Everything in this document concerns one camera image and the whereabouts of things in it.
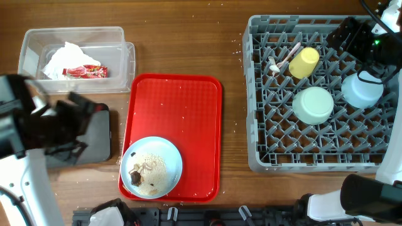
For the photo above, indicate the clear plastic bin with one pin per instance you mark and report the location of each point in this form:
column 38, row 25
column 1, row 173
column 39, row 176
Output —
column 105, row 44

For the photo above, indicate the white plastic fork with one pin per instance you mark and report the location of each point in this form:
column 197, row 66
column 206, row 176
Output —
column 273, row 67

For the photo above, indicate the white napkin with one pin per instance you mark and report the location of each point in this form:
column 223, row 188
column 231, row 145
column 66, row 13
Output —
column 69, row 56

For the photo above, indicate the green bowl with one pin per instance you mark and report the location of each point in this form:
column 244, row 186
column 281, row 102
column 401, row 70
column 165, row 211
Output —
column 313, row 105

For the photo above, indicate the light blue small bowl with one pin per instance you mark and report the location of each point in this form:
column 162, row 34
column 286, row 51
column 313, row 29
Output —
column 362, row 90

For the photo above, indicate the light blue plate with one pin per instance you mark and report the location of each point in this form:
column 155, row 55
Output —
column 158, row 146

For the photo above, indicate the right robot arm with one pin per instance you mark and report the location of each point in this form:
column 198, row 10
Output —
column 363, row 199

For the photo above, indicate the grey dishwasher rack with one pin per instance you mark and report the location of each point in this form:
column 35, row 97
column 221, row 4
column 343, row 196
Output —
column 277, row 141

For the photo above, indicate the red snack wrapper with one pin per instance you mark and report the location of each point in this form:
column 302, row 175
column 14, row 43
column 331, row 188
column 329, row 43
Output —
column 86, row 71

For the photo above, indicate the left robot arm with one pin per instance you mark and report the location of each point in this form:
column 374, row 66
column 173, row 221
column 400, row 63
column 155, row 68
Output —
column 28, row 136

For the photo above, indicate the black tray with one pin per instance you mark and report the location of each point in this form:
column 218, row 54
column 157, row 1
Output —
column 98, row 139

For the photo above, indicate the yellow plastic cup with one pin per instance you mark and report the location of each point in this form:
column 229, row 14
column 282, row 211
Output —
column 303, row 64

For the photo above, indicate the red serving tray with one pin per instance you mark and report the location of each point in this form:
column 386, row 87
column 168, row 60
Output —
column 187, row 111

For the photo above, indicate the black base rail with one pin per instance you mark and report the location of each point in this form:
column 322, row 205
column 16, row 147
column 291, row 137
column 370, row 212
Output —
column 268, row 216

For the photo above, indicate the food scraps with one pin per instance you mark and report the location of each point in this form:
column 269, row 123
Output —
column 148, row 174

